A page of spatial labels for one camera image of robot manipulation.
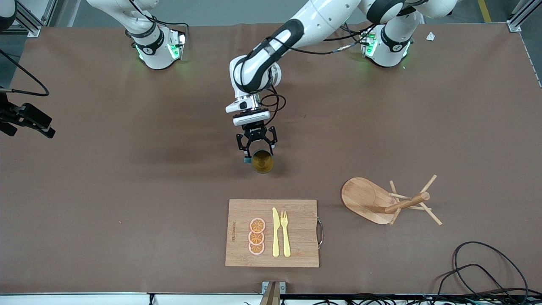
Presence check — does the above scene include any wooden mug tree stand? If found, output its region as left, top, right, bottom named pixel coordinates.
left=341, top=174, right=443, bottom=226

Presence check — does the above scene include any dark teal ribbed mug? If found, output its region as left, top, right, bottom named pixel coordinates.
left=251, top=150, right=275, bottom=175

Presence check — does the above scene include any brown table cover sheet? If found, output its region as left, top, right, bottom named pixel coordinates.
left=0, top=21, right=542, bottom=296

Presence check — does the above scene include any metal mount bracket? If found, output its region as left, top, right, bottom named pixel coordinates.
left=259, top=280, right=287, bottom=305

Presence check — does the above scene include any aluminium frame profile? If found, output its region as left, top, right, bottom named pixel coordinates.
left=506, top=0, right=535, bottom=33
left=15, top=0, right=58, bottom=38

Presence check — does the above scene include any yellow plastic knife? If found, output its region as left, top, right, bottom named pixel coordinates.
left=272, top=207, right=281, bottom=258

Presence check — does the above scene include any yellow plastic fork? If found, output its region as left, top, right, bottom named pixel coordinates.
left=280, top=211, right=292, bottom=258

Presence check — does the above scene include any bamboo cutting board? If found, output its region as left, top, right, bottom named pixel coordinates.
left=225, top=199, right=324, bottom=268

